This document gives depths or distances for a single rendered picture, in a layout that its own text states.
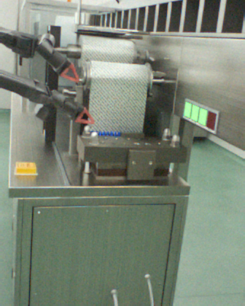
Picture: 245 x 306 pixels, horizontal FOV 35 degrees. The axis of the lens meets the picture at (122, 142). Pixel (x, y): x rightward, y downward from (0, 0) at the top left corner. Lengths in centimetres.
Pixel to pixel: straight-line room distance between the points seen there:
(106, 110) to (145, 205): 41
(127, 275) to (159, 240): 18
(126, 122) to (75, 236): 50
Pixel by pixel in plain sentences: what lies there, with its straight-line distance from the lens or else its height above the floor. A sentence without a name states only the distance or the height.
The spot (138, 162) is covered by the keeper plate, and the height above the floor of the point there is 98.
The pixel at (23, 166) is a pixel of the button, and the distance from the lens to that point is 148.
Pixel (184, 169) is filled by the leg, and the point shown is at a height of 83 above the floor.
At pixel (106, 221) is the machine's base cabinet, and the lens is 146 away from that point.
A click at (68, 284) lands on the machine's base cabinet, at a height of 51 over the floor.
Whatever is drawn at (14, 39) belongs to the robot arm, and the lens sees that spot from 157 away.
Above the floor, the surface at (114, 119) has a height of 109.
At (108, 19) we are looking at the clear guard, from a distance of 262.
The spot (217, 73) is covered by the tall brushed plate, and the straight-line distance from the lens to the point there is 128.
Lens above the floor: 140
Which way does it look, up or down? 14 degrees down
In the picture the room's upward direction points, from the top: 6 degrees clockwise
